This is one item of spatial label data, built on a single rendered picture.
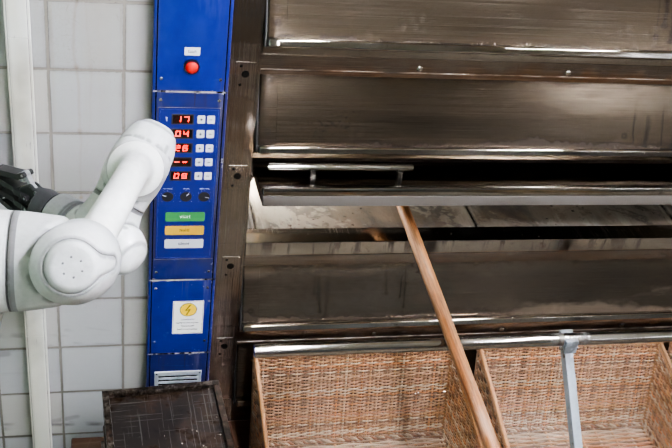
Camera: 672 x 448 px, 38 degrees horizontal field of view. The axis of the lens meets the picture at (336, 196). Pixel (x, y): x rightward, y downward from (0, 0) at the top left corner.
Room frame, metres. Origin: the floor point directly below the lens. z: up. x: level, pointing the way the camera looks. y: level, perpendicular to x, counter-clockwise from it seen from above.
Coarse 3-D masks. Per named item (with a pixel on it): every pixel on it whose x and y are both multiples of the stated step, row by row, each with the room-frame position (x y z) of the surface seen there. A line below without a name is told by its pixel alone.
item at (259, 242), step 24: (264, 240) 1.93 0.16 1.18; (288, 240) 1.94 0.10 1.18; (312, 240) 1.95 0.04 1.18; (336, 240) 1.97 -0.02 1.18; (360, 240) 1.98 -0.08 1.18; (384, 240) 2.00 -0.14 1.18; (408, 240) 2.01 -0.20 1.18; (432, 240) 2.03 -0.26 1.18; (456, 240) 2.04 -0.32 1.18; (480, 240) 2.06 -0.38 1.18; (504, 240) 2.08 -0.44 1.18; (528, 240) 2.10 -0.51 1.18; (552, 240) 2.11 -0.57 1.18; (576, 240) 2.13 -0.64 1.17; (600, 240) 2.15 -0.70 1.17; (624, 240) 2.17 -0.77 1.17; (648, 240) 2.19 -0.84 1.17
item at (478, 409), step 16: (400, 208) 2.02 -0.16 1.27; (416, 240) 1.91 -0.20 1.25; (416, 256) 1.87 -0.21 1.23; (432, 272) 1.82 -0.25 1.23; (432, 288) 1.77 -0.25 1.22; (432, 304) 1.74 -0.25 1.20; (448, 320) 1.68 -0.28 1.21; (448, 336) 1.64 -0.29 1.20; (464, 352) 1.61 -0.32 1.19; (464, 368) 1.56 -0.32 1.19; (464, 384) 1.53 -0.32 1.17; (480, 400) 1.49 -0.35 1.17; (480, 416) 1.45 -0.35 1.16; (480, 432) 1.42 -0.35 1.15
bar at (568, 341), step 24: (480, 336) 1.69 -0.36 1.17; (504, 336) 1.70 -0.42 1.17; (528, 336) 1.71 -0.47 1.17; (552, 336) 1.72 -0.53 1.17; (576, 336) 1.74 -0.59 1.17; (600, 336) 1.75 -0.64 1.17; (624, 336) 1.76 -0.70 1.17; (648, 336) 1.78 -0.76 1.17; (576, 408) 1.63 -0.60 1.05; (576, 432) 1.60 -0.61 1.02
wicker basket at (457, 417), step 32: (416, 352) 2.00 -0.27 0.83; (448, 352) 2.02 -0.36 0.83; (256, 384) 1.81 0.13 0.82; (288, 384) 1.88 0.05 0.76; (320, 384) 1.90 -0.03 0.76; (384, 384) 1.95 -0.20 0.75; (416, 384) 1.98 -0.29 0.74; (448, 384) 1.99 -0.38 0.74; (256, 416) 1.78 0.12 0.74; (288, 416) 1.86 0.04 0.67; (352, 416) 1.90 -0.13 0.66; (416, 416) 1.96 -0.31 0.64; (448, 416) 1.95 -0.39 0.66
